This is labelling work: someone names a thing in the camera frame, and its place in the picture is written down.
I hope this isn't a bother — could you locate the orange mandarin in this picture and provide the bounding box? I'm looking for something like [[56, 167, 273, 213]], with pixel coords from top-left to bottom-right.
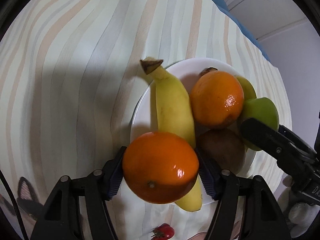
[[190, 70, 244, 129], [122, 132, 199, 204]]

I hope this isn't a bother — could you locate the red cherry tomato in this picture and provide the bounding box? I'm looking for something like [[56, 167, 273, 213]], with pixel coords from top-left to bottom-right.
[[151, 223, 175, 240]]

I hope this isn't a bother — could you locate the green apple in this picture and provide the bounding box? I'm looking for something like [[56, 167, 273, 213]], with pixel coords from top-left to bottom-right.
[[240, 97, 281, 151], [235, 75, 257, 100]]

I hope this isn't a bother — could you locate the cat plush toy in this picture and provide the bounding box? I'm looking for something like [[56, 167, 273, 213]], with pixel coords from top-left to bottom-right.
[[0, 176, 46, 240]]

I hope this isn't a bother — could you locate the yellow banana with long stem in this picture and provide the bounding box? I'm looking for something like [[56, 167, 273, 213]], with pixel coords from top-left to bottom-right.
[[139, 56, 203, 213]]

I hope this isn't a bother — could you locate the brown kiwi fruit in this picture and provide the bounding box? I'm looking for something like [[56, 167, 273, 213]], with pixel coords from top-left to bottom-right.
[[197, 129, 246, 174]]

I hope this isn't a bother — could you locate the white door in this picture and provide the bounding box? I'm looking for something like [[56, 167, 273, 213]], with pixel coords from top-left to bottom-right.
[[225, 0, 307, 41]]

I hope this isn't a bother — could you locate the striped cream blanket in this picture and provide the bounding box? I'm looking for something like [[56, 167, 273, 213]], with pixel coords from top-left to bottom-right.
[[0, 0, 293, 240]]

